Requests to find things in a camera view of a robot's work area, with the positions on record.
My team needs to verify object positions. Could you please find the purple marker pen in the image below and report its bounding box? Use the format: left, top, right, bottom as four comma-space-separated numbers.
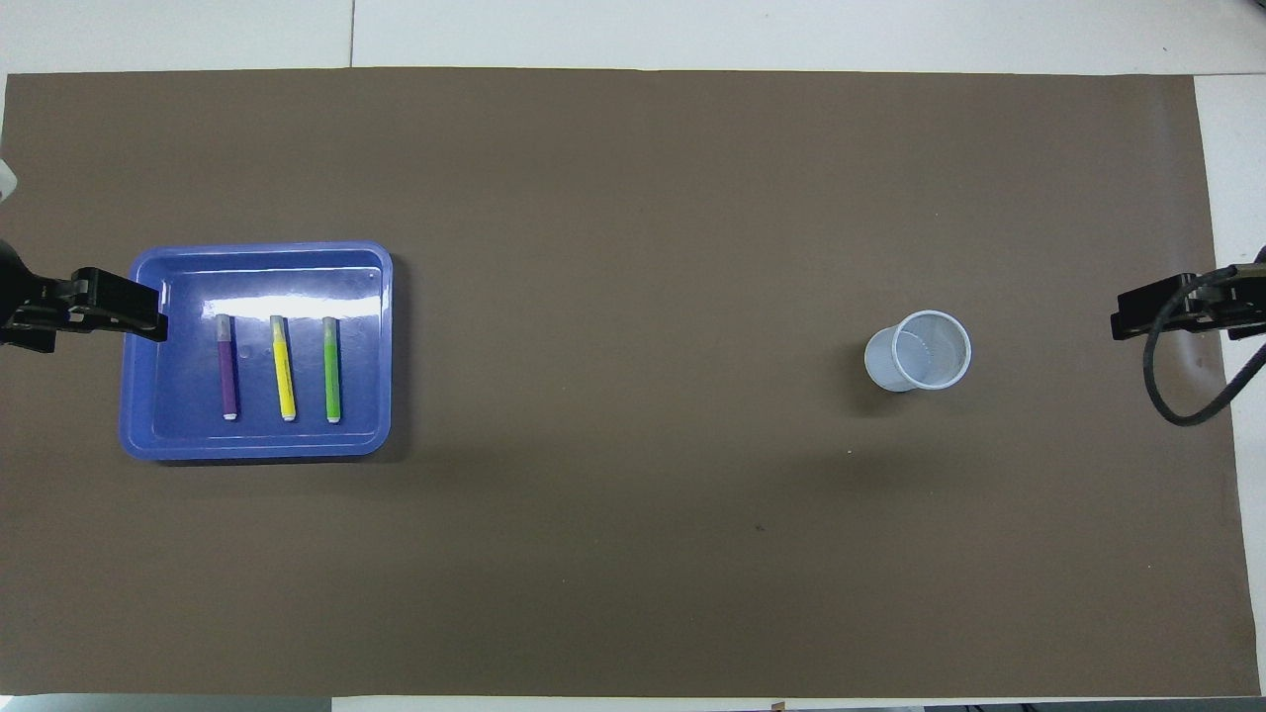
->
215, 314, 239, 421

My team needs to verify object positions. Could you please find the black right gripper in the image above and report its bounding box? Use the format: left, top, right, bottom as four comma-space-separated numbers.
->
1110, 247, 1266, 343

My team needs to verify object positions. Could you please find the blue plastic tray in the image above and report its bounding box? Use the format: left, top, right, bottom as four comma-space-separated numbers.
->
119, 240, 394, 464

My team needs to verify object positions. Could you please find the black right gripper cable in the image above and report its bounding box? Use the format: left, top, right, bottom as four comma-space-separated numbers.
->
1144, 265, 1266, 428

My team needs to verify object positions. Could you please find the translucent plastic cup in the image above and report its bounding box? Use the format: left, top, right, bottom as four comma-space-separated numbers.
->
863, 310, 973, 394

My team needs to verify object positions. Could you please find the green marker pen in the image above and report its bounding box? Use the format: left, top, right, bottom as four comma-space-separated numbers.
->
321, 315, 343, 424

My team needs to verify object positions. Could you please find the brown table mat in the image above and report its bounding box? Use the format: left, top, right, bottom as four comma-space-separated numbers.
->
0, 67, 1262, 698

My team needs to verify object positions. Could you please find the yellow marker pen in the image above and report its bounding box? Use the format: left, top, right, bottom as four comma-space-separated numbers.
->
269, 314, 298, 422

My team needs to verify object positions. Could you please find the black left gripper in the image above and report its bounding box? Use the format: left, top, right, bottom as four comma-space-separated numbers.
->
0, 237, 169, 354

